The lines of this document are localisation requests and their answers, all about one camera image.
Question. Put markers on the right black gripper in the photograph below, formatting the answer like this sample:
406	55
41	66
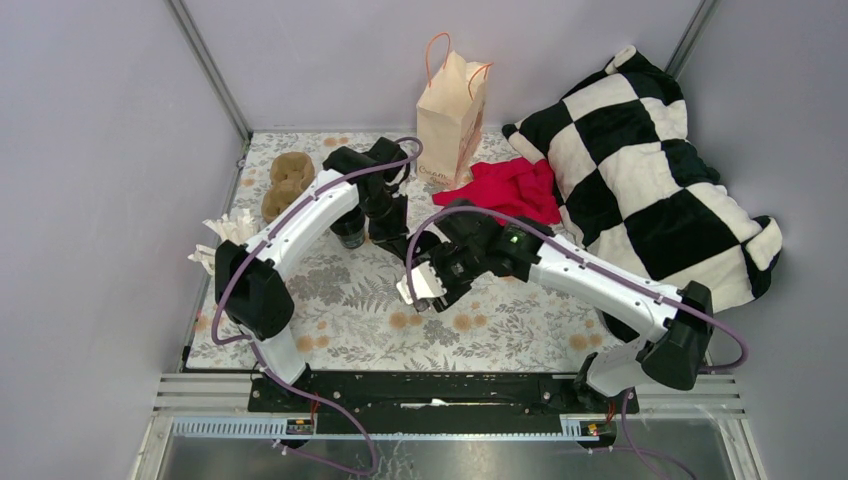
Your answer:
434	256

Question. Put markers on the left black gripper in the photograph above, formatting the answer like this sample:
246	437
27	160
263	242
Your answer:
393	235

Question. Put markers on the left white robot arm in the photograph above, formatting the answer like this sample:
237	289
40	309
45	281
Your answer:
250	277

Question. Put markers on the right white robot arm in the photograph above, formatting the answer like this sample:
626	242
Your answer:
671	325

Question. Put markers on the black ribbed cup stack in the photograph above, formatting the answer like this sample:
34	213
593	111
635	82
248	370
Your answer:
350	228

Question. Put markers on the floral table mat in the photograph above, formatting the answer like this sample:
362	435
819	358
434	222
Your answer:
349	316

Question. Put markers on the red cloth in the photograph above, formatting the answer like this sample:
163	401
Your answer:
518	188

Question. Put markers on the brown pulp cup carrier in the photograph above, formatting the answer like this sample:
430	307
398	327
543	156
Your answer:
291	174

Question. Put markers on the beige paper bag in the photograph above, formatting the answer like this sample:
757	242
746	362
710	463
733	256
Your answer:
450	112

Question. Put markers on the black white checkered blanket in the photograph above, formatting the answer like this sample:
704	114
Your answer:
633	190

